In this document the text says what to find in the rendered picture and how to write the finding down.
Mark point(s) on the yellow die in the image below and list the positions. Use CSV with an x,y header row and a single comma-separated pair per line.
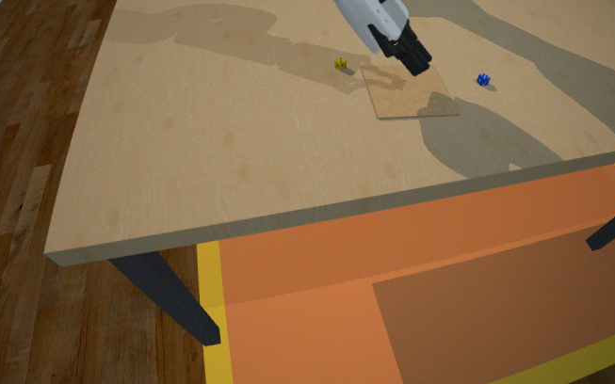
x,y
340,64

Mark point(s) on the tan square mat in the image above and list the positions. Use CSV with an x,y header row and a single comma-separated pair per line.
x,y
396,94

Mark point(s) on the blue die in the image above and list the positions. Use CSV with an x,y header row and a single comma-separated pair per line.
x,y
483,79

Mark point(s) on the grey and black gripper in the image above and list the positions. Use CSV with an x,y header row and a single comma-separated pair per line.
x,y
373,22

